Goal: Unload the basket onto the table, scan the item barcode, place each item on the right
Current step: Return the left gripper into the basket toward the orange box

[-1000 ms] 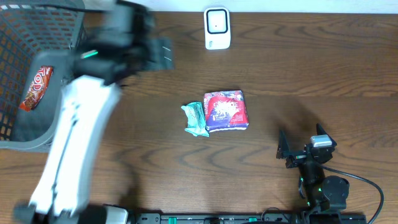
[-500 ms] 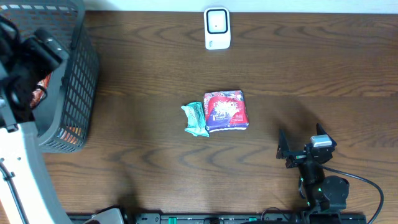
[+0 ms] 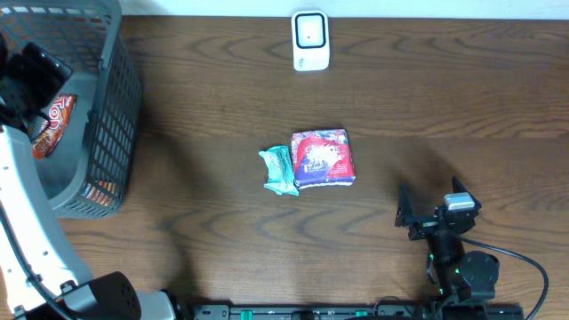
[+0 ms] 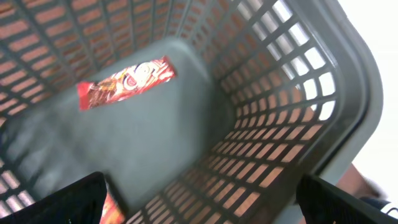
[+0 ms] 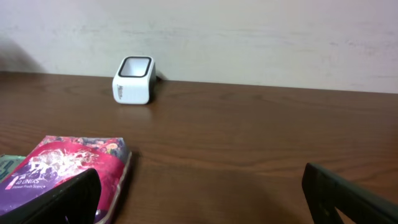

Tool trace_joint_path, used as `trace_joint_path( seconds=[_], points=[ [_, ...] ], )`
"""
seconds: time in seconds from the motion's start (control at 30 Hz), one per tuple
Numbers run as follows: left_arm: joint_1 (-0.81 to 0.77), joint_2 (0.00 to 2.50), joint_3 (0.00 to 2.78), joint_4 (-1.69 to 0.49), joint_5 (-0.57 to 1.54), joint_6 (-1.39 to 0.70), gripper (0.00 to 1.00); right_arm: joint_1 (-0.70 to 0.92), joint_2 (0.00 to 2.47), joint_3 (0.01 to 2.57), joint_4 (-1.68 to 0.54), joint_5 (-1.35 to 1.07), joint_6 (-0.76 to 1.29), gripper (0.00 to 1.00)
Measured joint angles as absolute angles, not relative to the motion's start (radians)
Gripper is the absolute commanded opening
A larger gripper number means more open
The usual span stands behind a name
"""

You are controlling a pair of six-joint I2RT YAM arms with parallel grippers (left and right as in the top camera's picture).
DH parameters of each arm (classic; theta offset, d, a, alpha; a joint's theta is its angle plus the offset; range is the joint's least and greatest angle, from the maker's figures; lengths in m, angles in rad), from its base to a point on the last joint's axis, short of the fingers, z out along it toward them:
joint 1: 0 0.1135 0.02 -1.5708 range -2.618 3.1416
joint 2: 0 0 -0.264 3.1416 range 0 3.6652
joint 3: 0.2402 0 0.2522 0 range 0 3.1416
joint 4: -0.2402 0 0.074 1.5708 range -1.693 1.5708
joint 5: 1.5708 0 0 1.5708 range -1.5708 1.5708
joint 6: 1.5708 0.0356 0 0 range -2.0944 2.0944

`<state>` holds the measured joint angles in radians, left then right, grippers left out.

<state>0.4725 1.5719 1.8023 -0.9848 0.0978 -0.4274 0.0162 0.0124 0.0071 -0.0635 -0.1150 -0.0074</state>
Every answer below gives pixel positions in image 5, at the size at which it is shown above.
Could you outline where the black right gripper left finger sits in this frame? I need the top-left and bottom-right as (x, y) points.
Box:
(1, 169), (101, 224)

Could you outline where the red purple liners pack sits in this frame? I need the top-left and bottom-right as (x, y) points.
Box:
(1, 136), (132, 223)

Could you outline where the teal snack wrapper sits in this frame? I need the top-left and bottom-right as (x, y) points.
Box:
(0, 154), (25, 182)

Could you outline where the white barcode scanner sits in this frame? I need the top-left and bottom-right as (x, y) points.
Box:
(112, 56), (157, 105)

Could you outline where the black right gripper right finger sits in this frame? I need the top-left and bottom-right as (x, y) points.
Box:
(302, 163), (397, 224)

